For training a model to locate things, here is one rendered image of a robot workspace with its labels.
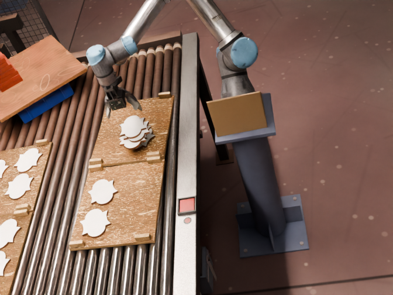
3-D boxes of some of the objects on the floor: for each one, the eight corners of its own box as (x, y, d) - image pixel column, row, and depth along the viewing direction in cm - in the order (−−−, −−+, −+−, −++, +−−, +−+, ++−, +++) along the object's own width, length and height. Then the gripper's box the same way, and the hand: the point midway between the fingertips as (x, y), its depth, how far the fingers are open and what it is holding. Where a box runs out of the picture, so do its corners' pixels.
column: (300, 195, 308) (280, 82, 248) (309, 249, 282) (289, 139, 221) (237, 203, 315) (203, 96, 255) (240, 258, 289) (203, 153, 228)
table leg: (233, 149, 347) (202, 45, 288) (234, 163, 339) (203, 58, 280) (215, 152, 349) (182, 49, 290) (216, 165, 341) (181, 62, 282)
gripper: (84, 94, 207) (103, 130, 220) (131, 82, 204) (147, 118, 218) (86, 81, 213) (104, 116, 227) (131, 69, 211) (147, 105, 224)
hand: (125, 113), depth 224 cm, fingers open, 14 cm apart
